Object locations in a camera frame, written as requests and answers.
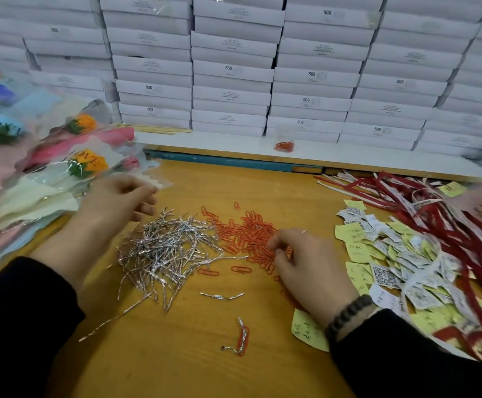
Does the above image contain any pile of flowers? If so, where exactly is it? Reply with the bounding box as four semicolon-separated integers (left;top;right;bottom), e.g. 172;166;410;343
0;66;163;274

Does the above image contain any wooden sticks bundle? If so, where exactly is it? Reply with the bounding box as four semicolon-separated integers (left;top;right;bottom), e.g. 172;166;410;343
125;124;191;134

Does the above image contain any small bag of red clips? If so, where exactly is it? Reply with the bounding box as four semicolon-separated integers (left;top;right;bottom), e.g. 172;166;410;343
274;132;296;153

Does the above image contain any pile of yellow white tags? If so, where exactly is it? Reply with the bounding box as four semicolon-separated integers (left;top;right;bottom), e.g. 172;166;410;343
291;160;482;353

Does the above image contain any pile of red ribbons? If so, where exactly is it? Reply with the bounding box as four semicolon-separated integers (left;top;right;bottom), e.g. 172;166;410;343
317;170;482;370

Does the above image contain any black bead bracelet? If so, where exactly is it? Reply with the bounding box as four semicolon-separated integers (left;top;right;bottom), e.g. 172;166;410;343
324;294;377;347

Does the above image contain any pile of orange paper clips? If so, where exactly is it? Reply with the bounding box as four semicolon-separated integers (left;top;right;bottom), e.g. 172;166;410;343
195;201;300;357

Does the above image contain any person's right forearm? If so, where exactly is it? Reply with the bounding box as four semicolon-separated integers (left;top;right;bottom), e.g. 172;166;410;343
331;309;482;398

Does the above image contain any person's left hand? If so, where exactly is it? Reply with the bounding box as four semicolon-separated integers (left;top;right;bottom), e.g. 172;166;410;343
29;174;159;292

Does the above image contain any pile of silver twist ties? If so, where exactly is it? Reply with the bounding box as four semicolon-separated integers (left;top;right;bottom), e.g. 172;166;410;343
77;207;250;345

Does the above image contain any person's right hand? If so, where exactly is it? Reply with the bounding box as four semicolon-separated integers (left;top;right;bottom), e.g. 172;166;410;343
266;228;360;330

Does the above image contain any person's left forearm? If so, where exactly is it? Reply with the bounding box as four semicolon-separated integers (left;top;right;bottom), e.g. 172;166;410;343
0;256;87;398

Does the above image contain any long white board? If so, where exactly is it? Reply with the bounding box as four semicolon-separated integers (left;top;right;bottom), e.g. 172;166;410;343
135;132;482;181

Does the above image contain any wall of stacked white boxes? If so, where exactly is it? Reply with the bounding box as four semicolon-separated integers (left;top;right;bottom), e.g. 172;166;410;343
0;0;482;154

